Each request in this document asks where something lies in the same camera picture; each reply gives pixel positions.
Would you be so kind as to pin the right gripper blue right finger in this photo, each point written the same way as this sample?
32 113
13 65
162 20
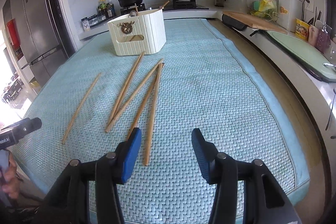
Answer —
221 170

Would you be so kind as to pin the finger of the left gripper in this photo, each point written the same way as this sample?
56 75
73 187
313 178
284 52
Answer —
24 127

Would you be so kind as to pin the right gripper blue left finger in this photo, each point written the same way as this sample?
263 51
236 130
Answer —
112 169

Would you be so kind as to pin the person left hand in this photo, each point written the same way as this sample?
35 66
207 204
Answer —
12 185

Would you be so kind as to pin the light blue woven mat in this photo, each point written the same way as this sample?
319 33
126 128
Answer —
206 83

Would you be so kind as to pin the grey refrigerator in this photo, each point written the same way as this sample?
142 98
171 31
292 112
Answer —
42 34

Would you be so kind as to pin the spice jar rack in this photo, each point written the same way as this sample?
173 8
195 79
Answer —
91 21

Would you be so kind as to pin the black padded cushion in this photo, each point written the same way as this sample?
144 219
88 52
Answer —
233 23

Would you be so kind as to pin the white ribbed utensil holder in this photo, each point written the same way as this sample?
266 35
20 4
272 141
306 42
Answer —
143 33

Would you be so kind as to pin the wooden cutting board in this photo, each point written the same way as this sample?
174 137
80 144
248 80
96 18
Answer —
254 22

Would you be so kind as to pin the green cutting board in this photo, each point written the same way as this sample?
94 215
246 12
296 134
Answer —
305 54

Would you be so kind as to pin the sauce bottles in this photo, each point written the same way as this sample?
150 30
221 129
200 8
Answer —
106 9

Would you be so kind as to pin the black gas stove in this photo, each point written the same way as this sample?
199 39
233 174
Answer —
170 6

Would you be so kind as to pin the yellow instant noodle cup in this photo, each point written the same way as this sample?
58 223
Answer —
302 29

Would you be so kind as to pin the yellow green sponge bag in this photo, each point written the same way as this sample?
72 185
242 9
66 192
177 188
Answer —
265 9

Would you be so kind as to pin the metal spoon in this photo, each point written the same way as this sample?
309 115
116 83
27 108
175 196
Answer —
133 13

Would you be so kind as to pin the purple soap dispenser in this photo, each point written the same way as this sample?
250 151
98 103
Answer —
323 38

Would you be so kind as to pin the pink cup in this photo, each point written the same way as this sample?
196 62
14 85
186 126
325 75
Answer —
313 35

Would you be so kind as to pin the white knife block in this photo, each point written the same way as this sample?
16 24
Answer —
288 12

